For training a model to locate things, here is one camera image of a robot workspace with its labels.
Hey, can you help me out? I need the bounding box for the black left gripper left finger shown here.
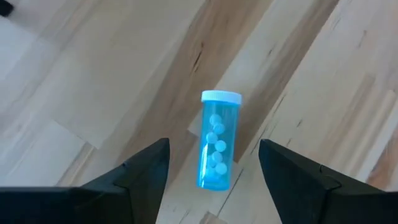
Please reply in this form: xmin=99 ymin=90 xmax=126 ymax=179
xmin=79 ymin=138 xmax=171 ymax=224

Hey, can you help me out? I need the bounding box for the blue medicine bottle white cap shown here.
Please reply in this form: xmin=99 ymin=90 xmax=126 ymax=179
xmin=196 ymin=90 xmax=243 ymax=192

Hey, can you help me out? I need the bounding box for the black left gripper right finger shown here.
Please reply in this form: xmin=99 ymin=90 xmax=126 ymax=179
xmin=258 ymin=139 xmax=398 ymax=224

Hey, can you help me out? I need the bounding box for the small black object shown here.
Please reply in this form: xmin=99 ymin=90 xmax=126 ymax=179
xmin=0 ymin=0 xmax=15 ymax=17

